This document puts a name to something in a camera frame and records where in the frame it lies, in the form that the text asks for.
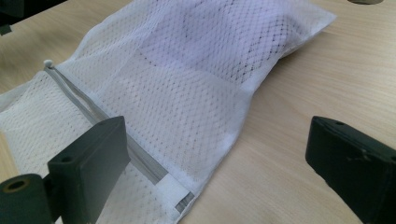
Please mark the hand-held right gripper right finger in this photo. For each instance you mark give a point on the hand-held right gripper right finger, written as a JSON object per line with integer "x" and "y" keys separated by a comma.
{"x": 355, "y": 168}

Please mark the grey round object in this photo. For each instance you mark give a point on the grey round object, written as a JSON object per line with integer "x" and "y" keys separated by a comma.
{"x": 364, "y": 1}

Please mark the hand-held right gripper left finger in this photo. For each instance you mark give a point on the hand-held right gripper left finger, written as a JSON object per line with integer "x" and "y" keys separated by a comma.
{"x": 90, "y": 168}

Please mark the white mesh laundry bag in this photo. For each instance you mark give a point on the white mesh laundry bag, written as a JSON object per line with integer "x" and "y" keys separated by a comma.
{"x": 186, "y": 81}

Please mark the black object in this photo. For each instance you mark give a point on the black object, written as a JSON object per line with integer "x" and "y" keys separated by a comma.
{"x": 18, "y": 12}

